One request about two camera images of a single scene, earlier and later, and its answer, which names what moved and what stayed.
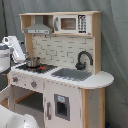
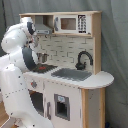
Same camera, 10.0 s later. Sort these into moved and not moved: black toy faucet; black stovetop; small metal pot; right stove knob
Moved: small metal pot
Not moved: black stovetop; right stove knob; black toy faucet
